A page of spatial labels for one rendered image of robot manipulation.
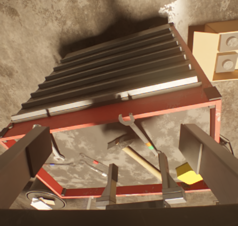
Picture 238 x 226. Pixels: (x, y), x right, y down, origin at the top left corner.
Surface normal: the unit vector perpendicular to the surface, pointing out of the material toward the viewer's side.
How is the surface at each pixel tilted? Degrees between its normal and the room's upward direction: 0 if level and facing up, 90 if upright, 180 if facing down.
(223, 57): 0
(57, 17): 0
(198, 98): 90
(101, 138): 0
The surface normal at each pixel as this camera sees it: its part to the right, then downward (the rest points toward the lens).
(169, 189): -0.50, -0.61
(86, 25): -0.10, 0.63
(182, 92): -0.31, -0.76
